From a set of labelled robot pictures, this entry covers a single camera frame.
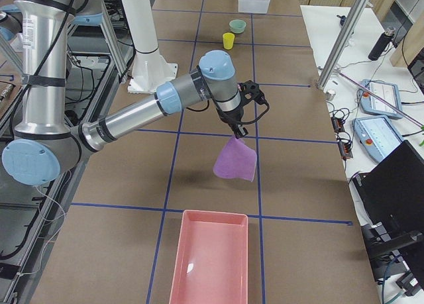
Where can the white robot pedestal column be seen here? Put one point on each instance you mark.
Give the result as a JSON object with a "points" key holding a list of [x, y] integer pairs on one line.
{"points": [[141, 24]]}

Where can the near blue teach pendant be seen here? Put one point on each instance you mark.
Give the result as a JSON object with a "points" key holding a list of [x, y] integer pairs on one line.
{"points": [[378, 136]]}

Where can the black water bottle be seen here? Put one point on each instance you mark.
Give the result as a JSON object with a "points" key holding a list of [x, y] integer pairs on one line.
{"points": [[382, 43]]}

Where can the aluminium frame post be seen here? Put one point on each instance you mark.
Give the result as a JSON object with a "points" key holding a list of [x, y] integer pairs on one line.
{"points": [[342, 39]]}

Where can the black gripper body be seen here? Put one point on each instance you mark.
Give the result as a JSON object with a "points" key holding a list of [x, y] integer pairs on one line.
{"points": [[231, 116]]}

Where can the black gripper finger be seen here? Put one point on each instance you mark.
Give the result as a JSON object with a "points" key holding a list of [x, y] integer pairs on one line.
{"points": [[237, 130], [242, 131]]}

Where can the small metal cylinder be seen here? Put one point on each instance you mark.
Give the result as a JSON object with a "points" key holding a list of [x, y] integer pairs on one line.
{"points": [[330, 94]]}

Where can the blue teach pendant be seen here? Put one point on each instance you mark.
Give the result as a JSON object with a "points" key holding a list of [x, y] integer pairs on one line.
{"points": [[378, 136], [388, 93]]}

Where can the black monitor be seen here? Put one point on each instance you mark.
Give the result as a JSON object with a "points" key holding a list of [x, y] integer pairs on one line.
{"points": [[392, 192]]}

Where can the pink plastic bin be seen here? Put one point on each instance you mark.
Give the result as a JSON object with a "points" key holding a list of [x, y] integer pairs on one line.
{"points": [[212, 258]]}

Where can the reacher grabber stick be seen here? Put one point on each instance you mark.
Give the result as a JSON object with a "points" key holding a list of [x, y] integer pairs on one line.
{"points": [[405, 115]]}

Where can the white pedestal base plate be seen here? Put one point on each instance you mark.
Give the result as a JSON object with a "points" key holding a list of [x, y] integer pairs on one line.
{"points": [[149, 71]]}

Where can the far blue teach pendant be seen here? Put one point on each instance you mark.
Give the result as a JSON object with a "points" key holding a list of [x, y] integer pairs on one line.
{"points": [[388, 93]]}

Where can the yellow plastic cup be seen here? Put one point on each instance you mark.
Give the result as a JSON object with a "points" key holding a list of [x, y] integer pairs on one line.
{"points": [[228, 40]]}

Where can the mint green bowl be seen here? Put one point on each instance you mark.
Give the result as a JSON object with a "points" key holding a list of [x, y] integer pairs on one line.
{"points": [[237, 26]]}

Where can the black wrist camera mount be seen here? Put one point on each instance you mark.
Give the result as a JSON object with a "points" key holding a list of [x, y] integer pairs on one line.
{"points": [[250, 91]]}

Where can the purple cloth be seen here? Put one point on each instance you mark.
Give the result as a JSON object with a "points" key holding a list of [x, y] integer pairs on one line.
{"points": [[236, 161]]}

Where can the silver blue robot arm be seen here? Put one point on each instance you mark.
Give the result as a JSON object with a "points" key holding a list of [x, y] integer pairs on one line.
{"points": [[44, 146]]}

